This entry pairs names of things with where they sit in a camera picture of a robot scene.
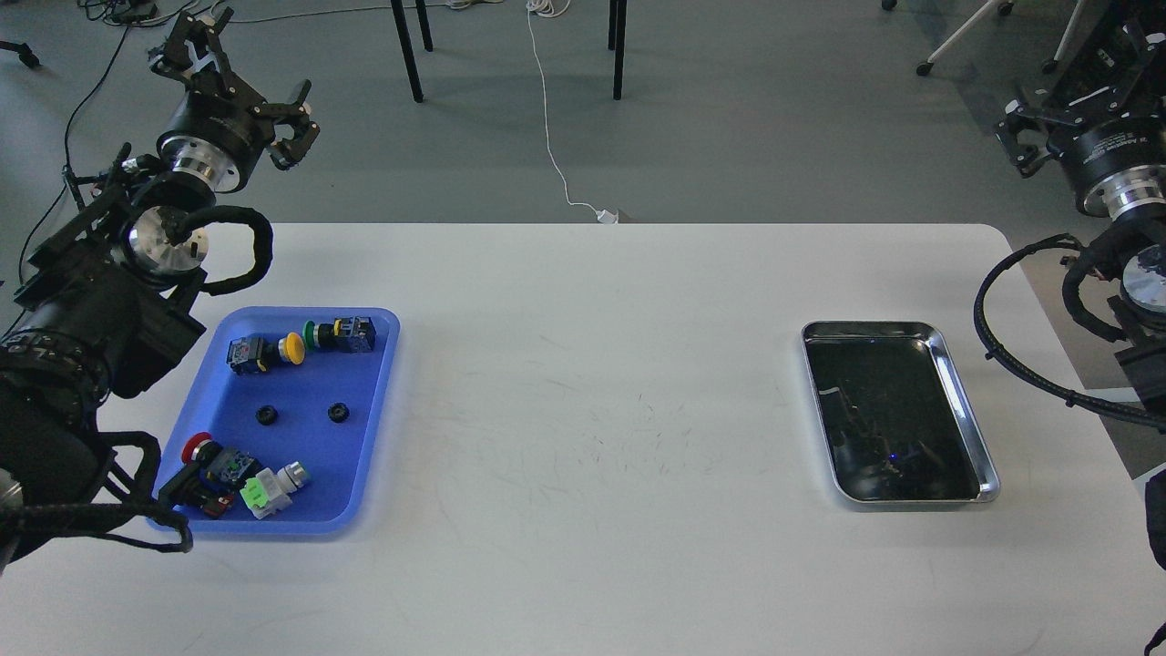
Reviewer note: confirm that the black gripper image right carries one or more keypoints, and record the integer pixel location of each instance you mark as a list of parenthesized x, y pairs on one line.
[(1116, 166)]

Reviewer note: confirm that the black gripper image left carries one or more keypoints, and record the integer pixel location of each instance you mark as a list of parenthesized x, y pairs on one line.
[(218, 132)]

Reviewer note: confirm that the blue plastic tray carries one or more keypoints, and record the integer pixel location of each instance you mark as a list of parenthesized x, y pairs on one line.
[(337, 456)]

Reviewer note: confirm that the silver metal tray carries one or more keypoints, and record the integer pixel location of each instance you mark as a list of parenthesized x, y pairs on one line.
[(896, 422)]

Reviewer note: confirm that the white chair base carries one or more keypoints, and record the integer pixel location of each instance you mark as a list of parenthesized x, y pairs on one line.
[(1004, 9)]

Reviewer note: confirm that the black table leg left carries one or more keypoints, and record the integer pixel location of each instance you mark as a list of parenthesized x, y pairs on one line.
[(406, 43)]

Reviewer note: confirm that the black table leg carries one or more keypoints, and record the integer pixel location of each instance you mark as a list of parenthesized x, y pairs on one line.
[(616, 42), (406, 43)]

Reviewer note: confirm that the red emergency stop button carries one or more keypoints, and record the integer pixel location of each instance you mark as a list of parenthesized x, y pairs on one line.
[(210, 477)]

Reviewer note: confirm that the black table leg right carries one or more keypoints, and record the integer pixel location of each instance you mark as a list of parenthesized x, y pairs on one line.
[(616, 42)]

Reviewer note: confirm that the yellow push button switch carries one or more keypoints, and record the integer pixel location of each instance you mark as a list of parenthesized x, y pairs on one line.
[(254, 354)]

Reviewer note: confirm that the green push button switch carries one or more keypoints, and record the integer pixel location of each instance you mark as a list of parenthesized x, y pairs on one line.
[(350, 335)]

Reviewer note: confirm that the white green selector switch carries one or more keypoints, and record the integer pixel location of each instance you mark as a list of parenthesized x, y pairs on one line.
[(270, 491)]

